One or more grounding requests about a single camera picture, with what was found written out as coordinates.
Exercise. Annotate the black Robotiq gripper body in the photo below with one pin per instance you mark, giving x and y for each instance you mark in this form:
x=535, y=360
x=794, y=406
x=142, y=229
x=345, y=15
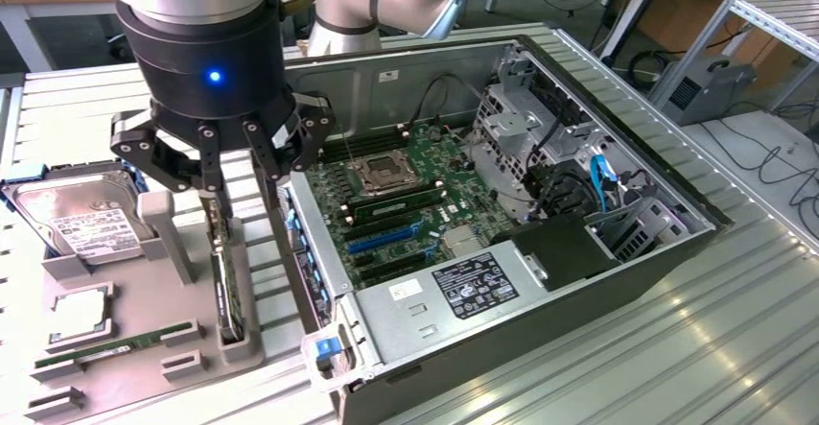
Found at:
x=205, y=60

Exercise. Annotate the graphics card with black fan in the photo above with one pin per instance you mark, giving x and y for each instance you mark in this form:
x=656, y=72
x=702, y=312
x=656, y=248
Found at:
x=226, y=276

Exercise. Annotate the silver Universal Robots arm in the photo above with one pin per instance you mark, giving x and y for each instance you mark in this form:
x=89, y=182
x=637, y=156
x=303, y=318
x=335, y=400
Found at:
x=358, y=3

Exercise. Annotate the thin socket locking lever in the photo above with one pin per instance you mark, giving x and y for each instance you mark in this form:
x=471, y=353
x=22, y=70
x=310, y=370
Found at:
x=347, y=147

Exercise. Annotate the metal CPU socket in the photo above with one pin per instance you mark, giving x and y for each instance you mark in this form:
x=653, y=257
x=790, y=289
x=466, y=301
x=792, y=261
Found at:
x=385, y=175

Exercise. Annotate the green RAM stick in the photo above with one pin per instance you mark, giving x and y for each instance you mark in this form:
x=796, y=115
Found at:
x=390, y=208
x=109, y=346

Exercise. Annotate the green motherboard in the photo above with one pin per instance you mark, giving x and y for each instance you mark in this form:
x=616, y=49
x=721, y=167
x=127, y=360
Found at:
x=442, y=175

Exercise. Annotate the silver hard disk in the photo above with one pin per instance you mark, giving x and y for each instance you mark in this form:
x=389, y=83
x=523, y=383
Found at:
x=83, y=223

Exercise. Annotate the black long expansion slot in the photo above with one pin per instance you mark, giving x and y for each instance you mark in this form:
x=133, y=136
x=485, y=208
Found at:
x=387, y=277
x=394, y=264
x=378, y=229

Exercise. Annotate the blue expansion slot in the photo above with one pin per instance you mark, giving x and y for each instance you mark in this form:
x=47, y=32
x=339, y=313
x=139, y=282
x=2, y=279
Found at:
x=385, y=238

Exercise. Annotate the black short expansion slot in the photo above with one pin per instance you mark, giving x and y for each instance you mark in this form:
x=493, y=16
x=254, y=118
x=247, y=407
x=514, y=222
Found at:
x=365, y=260

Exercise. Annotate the silver drive cage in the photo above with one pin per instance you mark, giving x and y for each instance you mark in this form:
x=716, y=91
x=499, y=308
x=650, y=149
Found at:
x=513, y=103

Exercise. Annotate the grey parts rack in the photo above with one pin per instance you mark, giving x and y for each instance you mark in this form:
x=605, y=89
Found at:
x=147, y=310

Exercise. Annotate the silver chipset heatsink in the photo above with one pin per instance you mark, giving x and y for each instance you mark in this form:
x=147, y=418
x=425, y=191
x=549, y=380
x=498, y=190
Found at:
x=462, y=242

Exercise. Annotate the silver CPU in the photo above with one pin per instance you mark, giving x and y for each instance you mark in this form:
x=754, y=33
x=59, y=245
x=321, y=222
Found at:
x=81, y=314

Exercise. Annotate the blue case latch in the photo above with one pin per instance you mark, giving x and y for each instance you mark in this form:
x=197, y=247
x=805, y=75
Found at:
x=327, y=348

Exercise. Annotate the silver power supply unit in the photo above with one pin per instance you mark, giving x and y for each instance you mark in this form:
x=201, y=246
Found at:
x=410, y=329

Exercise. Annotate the black plastic shroud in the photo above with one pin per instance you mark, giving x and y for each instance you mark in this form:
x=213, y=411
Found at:
x=564, y=252

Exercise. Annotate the silver perforated disk bay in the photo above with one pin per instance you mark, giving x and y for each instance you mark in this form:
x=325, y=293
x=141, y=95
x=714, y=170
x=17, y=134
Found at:
x=640, y=238

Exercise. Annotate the open dark PC case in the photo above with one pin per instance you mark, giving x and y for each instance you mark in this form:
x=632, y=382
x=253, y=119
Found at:
x=640, y=300

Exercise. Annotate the blue disk bracket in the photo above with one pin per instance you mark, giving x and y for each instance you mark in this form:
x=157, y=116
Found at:
x=22, y=174

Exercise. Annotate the aluminium profile frame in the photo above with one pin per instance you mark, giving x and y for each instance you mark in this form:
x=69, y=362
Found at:
x=768, y=15

